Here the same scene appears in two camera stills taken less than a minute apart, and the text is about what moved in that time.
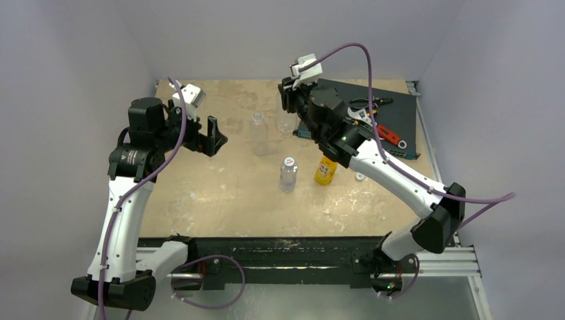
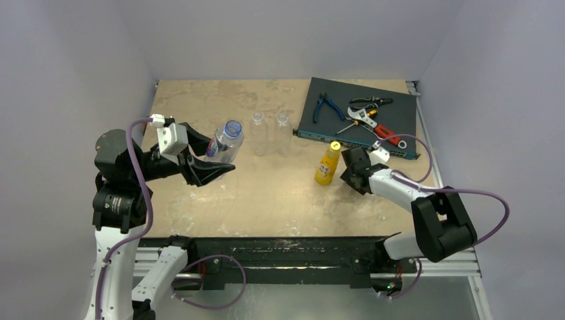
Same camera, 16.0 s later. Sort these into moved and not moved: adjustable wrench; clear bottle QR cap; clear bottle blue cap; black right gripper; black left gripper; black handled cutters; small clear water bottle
Moved: small clear water bottle; black left gripper; clear bottle blue cap; black right gripper
Not moved: clear bottle QR cap; adjustable wrench; black handled cutters
